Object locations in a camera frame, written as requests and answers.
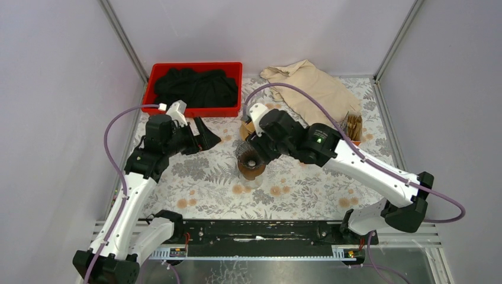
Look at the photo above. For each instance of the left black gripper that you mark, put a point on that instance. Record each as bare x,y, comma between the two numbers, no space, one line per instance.
193,133

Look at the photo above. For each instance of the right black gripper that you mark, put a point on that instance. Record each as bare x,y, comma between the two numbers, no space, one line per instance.
260,143

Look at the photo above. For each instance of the light wooden ring holder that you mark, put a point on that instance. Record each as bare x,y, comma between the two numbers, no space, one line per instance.
246,129

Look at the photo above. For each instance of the grey ribbed glass dripper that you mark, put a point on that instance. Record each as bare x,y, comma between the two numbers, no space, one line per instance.
247,156

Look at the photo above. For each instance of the dark wooden ring holder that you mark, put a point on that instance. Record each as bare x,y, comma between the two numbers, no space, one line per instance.
250,169

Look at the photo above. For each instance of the orange coffee filter box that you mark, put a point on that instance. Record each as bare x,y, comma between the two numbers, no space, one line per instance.
353,127

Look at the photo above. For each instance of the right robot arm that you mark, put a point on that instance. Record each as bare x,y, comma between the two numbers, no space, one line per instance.
403,207

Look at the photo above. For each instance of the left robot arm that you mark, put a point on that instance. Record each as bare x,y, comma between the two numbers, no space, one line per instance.
113,257

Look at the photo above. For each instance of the floral patterned table mat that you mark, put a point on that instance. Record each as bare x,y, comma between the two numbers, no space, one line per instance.
209,185

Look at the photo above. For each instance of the black cloth in bin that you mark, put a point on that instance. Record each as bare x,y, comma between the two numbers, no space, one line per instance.
210,89

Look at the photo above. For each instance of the beige cloth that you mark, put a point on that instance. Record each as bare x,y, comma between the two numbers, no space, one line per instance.
328,91

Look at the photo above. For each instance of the red plastic bin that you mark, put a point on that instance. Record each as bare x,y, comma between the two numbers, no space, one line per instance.
232,70

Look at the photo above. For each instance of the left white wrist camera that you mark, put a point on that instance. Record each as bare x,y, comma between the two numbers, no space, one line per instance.
175,111

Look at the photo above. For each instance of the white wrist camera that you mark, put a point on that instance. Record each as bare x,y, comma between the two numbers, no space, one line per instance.
256,112
175,111

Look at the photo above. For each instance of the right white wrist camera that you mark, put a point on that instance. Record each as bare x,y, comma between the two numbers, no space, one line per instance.
256,112

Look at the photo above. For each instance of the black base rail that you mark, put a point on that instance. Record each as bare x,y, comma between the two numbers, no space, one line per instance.
264,238

